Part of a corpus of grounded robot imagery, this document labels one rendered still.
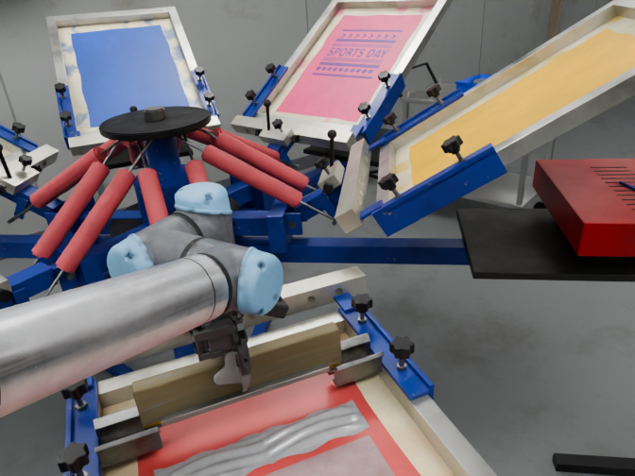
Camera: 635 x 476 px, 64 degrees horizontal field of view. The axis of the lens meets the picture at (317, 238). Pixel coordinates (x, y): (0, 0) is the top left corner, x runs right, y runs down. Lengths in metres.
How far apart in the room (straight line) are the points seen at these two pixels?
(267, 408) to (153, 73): 1.83
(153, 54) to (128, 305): 2.20
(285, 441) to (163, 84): 1.85
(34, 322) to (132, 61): 2.21
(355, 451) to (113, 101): 1.86
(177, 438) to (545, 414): 1.73
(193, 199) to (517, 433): 1.84
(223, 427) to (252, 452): 0.08
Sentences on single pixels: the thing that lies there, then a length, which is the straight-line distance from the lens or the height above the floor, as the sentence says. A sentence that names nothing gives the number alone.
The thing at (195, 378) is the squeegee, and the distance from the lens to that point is 0.88.
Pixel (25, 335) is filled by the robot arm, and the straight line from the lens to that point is 0.43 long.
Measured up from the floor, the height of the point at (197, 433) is 0.96.
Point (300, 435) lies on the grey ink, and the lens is 0.94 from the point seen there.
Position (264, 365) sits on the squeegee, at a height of 1.07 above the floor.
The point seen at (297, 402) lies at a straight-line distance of 1.00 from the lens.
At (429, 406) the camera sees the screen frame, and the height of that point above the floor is 0.99.
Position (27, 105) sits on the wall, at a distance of 3.99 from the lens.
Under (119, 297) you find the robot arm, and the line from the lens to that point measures 0.47.
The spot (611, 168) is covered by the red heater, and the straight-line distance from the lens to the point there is 1.74.
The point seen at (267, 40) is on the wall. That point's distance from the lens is 4.58.
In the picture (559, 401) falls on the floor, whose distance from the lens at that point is 2.48.
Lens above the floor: 1.66
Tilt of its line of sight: 27 degrees down
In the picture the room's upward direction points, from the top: 4 degrees counter-clockwise
